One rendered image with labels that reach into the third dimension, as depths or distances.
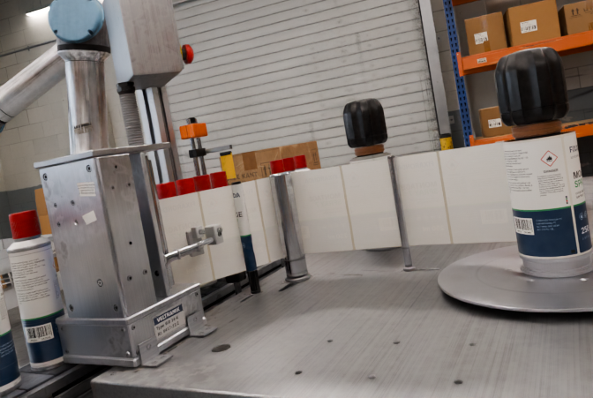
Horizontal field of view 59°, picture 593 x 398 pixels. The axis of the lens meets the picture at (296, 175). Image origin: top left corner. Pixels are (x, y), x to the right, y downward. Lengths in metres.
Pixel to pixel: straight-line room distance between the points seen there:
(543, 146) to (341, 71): 4.85
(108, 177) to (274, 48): 5.12
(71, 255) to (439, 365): 0.45
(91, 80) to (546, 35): 4.01
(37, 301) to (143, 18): 0.54
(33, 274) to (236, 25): 5.32
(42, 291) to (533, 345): 0.58
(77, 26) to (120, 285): 0.75
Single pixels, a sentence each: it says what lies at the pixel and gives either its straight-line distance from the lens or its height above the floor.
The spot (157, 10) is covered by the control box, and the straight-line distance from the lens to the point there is 1.05.
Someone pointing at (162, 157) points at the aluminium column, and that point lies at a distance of 1.15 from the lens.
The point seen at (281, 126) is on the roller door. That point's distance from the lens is 5.65.
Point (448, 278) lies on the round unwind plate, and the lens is 0.76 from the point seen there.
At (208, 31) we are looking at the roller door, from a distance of 6.08.
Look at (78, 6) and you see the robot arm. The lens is 1.30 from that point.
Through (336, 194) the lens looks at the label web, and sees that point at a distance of 0.89.
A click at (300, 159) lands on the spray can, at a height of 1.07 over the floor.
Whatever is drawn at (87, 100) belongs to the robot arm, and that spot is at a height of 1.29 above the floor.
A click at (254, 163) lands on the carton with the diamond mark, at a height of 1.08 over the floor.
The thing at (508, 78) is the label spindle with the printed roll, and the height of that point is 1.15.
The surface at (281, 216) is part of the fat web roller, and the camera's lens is 0.89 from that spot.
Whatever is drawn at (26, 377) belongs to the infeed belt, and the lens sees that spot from 0.78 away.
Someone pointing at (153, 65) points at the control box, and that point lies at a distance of 1.02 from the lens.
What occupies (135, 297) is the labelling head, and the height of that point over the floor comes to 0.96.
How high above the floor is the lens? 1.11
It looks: 3 degrees down
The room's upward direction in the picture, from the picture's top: 10 degrees counter-clockwise
